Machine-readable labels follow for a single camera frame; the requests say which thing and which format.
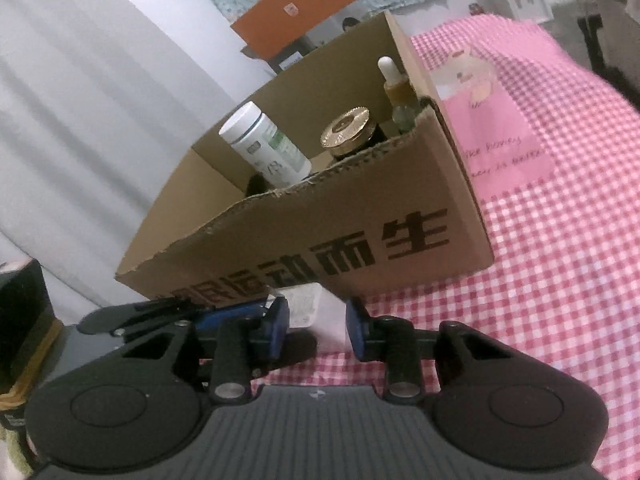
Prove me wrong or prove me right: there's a brown cardboard box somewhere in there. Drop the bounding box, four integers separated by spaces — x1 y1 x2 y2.
116 13 494 307

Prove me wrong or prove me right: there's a pink checkered tablecloth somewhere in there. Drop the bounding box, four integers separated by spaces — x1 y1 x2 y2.
249 13 640 480

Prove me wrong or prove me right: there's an orange Philips product box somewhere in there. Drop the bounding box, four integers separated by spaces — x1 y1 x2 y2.
231 0 368 73

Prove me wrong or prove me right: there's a pink paper note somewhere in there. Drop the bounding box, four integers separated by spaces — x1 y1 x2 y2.
444 82 554 200

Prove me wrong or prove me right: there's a white power adapter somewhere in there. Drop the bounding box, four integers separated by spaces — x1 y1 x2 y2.
266 283 350 354

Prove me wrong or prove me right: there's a green dropper bottle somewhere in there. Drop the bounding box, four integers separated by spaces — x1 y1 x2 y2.
378 56 430 134

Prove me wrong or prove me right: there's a white vitamin bottle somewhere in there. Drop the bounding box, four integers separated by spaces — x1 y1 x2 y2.
219 101 311 188

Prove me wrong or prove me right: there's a white curtain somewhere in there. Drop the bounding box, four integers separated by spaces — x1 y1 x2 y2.
1 0 272 322

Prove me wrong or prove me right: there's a black key fob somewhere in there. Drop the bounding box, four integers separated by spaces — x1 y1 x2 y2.
245 174 271 197

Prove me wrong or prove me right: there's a gold lid cosmetic jar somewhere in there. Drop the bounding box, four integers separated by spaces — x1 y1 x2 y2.
320 106 387 162

